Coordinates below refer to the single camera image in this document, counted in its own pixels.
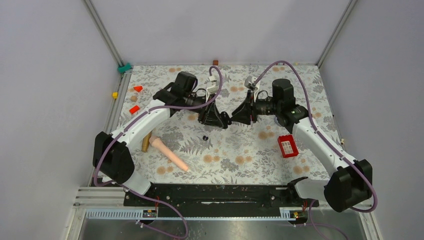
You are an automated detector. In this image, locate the pink microphone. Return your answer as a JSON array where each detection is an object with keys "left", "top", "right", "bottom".
[{"left": 149, "top": 135, "right": 189, "bottom": 172}]

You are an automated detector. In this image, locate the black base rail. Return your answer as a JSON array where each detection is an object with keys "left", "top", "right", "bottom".
[{"left": 123, "top": 183, "right": 319, "bottom": 218}]

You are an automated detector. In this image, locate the red toy block box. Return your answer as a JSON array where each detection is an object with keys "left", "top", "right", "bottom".
[{"left": 277, "top": 134, "right": 299, "bottom": 158}]

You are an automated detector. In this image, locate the red triangle block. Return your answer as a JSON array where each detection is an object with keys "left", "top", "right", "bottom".
[{"left": 133, "top": 85, "right": 143, "bottom": 93}]

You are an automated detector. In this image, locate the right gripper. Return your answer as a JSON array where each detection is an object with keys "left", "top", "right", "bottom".
[{"left": 230, "top": 90, "right": 281, "bottom": 126}]

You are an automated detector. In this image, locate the red flat block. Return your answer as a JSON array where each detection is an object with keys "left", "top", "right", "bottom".
[{"left": 129, "top": 105, "right": 140, "bottom": 115}]

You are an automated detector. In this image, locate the gold microphone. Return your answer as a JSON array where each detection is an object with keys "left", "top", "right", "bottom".
[{"left": 141, "top": 131, "right": 152, "bottom": 153}]

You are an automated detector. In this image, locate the black earbud charging case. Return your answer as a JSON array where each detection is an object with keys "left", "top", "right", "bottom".
[{"left": 220, "top": 111, "right": 232, "bottom": 129}]

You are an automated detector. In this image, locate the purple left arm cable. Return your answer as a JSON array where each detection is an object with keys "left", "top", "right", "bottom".
[{"left": 92, "top": 65, "right": 224, "bottom": 240}]

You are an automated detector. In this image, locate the teal block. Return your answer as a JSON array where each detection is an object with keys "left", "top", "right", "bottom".
[{"left": 117, "top": 62, "right": 132, "bottom": 74}]

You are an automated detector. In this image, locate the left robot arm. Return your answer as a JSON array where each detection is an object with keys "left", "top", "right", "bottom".
[{"left": 92, "top": 71, "right": 224, "bottom": 206}]

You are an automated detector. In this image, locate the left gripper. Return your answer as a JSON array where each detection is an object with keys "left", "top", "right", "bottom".
[{"left": 184, "top": 92, "right": 225, "bottom": 128}]

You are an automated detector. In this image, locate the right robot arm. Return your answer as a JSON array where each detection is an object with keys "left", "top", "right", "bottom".
[{"left": 231, "top": 76, "right": 375, "bottom": 213}]

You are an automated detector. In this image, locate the floral table mat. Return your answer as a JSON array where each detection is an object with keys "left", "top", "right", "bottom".
[{"left": 131, "top": 65, "right": 340, "bottom": 185}]

